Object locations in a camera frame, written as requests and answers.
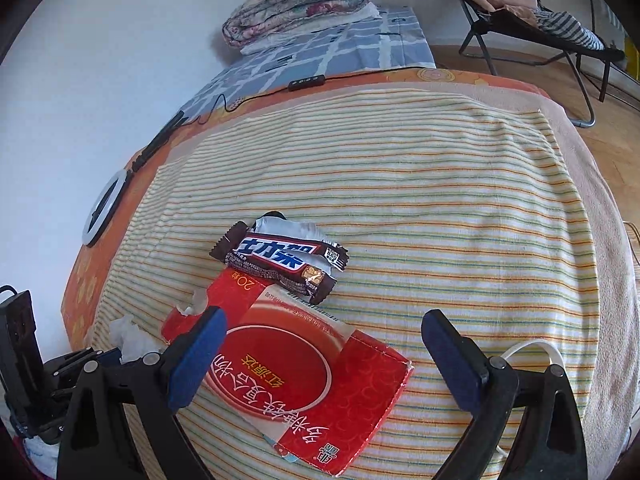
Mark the white plastic bag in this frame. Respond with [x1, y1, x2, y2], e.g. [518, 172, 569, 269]
[108, 288, 208, 366]

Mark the white silicone wristband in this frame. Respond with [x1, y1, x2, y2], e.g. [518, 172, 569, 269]
[491, 336, 567, 462]

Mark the red tissue box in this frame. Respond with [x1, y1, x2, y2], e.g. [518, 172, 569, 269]
[160, 269, 413, 479]

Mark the brown chocolate bar wrapper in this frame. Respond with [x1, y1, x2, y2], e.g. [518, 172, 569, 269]
[209, 211, 349, 306]

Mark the orange floral bedsheet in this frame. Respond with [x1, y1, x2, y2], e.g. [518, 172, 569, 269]
[61, 67, 550, 350]

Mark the pink beige towel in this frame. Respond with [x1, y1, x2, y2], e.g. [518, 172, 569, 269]
[169, 80, 640, 480]

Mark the black tripod stand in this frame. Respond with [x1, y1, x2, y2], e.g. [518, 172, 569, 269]
[130, 110, 186, 174]

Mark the striped cream towel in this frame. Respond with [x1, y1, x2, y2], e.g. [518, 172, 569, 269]
[74, 88, 600, 479]

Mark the yellow crate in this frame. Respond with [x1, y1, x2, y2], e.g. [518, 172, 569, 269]
[624, 34, 640, 80]

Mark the black folding chair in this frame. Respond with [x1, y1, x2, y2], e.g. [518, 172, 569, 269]
[459, 0, 625, 128]

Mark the striped garment on chair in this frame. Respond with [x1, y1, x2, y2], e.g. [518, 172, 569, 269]
[534, 9, 605, 51]

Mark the blue checked bedsheet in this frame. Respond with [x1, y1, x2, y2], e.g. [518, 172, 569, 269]
[181, 6, 436, 119]

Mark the white pillow under quilt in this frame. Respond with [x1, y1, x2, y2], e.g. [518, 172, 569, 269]
[240, 2, 381, 55]

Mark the white ring light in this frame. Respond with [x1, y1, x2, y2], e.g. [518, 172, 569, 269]
[81, 169, 132, 247]

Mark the black cable with remote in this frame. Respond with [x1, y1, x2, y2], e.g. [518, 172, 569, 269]
[186, 64, 442, 126]

